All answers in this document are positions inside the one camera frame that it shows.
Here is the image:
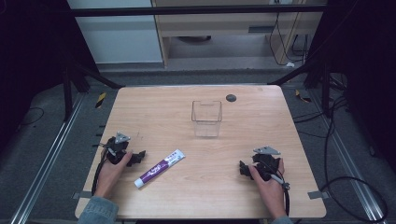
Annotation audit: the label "grey tape piece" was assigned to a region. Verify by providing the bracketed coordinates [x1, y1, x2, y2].
[71, 190, 93, 201]
[306, 189, 331, 201]

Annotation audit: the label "yellow and black tape strip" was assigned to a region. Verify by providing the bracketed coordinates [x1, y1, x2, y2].
[294, 89, 312, 104]
[94, 91, 107, 109]

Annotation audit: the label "thin black floor cable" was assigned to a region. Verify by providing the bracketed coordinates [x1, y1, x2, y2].
[18, 106, 46, 128]

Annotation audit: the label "black frame strut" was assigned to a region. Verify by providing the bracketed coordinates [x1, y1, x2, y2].
[267, 57, 332, 119]
[62, 58, 125, 123]

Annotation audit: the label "black floor cable loop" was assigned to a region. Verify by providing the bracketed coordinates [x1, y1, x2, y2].
[292, 73, 389, 224]

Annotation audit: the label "black curtain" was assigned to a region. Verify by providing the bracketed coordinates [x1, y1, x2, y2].
[0, 0, 98, 153]
[305, 0, 396, 175]

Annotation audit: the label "light wooden desk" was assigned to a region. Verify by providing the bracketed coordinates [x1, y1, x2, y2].
[150, 0, 325, 68]

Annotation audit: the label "person's left hand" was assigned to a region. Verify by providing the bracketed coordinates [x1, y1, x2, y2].
[93, 148, 134, 199]

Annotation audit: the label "person's right hand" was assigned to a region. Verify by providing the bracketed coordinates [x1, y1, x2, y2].
[247, 157, 288, 220]

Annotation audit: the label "left hand-held gripper black cable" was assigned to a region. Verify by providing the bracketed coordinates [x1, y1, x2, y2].
[91, 142, 114, 196]

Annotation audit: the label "purple and white toothpaste tube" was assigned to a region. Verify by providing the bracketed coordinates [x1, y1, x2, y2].
[134, 148, 187, 189]

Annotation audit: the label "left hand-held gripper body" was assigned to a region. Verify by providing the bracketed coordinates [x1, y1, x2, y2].
[105, 131, 132, 165]

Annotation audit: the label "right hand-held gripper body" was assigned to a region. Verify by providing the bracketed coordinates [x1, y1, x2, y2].
[251, 146, 282, 182]

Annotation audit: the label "aluminium floor rail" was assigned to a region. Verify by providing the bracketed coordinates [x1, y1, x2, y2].
[309, 89, 385, 224]
[8, 92, 86, 224]

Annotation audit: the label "right hand-held gripper black cable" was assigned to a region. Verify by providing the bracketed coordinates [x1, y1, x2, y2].
[269, 173, 291, 217]

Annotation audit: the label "white cabinet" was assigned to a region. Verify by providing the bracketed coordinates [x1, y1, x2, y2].
[66, 0, 164, 65]

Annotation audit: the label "hand-held gripper black cable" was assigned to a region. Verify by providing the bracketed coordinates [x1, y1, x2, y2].
[91, 142, 114, 196]
[269, 173, 291, 217]

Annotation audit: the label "black horizontal frame bar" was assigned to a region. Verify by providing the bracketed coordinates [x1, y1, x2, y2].
[66, 4, 329, 18]

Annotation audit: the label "black cables under desk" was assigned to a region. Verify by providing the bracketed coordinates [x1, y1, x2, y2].
[268, 0, 310, 67]

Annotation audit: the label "clear plastic square container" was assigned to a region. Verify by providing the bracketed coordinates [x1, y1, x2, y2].
[191, 99, 223, 138]

